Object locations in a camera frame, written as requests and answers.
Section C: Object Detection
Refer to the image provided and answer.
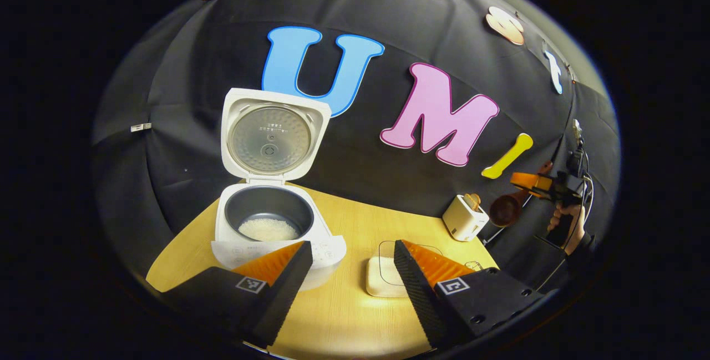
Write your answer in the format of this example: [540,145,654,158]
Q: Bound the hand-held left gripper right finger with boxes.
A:
[394,239,547,352]

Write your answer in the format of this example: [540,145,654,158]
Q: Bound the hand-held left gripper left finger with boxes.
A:
[161,241,314,348]

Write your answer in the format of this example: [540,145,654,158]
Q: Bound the brown wooden spoon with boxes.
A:
[489,161,554,228]

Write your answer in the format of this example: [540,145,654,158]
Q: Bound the white rice cooker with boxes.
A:
[211,88,347,291]

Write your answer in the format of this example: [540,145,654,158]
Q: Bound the white toaster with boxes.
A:
[442,194,490,242]

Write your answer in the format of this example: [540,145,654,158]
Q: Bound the black backdrop cloth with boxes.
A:
[92,0,622,294]

